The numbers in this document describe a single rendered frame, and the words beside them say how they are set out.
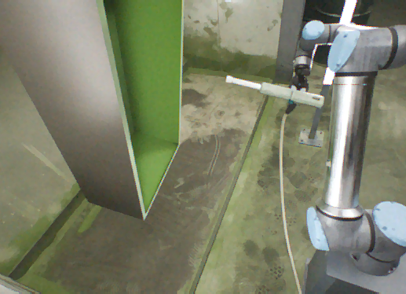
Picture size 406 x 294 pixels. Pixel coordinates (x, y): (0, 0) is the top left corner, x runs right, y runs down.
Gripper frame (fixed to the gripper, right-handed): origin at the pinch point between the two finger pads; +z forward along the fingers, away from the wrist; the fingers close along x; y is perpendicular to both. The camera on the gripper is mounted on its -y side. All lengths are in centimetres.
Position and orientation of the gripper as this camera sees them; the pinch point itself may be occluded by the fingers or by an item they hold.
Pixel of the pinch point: (295, 101)
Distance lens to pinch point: 138.4
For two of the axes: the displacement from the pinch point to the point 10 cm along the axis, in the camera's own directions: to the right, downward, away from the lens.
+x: -9.6, -2.6, 0.9
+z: -2.8, 9.3, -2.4
